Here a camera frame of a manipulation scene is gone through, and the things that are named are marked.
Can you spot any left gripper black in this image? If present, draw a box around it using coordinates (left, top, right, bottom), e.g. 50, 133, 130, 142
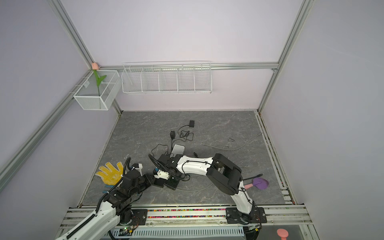
130, 174, 157, 198

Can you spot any grey ethernet cable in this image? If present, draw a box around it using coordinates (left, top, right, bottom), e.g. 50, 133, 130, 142
176, 182, 214, 193
200, 132, 262, 151

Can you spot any black network switch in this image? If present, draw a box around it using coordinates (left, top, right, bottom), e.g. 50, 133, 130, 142
153, 178, 167, 188

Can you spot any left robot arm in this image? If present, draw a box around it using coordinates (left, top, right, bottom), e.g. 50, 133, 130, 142
58, 158, 155, 240

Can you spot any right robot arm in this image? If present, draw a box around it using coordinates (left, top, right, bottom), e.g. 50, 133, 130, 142
148, 154, 258, 225

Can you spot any black power adapter plug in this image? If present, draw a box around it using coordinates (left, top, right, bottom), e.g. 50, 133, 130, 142
170, 131, 176, 140

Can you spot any yellow work glove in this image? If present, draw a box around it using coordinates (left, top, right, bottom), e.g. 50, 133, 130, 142
95, 162, 124, 186

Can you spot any black power brick far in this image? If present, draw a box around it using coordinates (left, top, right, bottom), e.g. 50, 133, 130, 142
189, 120, 195, 128

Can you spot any pink purple toy shovel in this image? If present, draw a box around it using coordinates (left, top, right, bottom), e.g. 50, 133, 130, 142
244, 178, 269, 190

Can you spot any white mesh basket small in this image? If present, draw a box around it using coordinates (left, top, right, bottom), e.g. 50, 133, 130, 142
74, 70, 122, 111

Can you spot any artificial tulip flower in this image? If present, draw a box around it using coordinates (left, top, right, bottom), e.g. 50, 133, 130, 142
92, 63, 107, 97

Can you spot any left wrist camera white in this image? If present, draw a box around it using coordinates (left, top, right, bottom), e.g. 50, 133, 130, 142
131, 164, 143, 173

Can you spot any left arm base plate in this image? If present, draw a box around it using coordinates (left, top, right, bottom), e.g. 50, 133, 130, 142
120, 209, 148, 226

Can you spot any black power cord tangled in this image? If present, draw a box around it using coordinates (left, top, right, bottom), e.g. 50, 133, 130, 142
149, 124, 194, 157

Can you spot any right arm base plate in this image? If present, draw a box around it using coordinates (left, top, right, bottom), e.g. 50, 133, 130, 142
226, 206, 267, 225

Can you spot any white wire basket long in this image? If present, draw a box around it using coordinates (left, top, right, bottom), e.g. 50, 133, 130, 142
122, 61, 213, 94

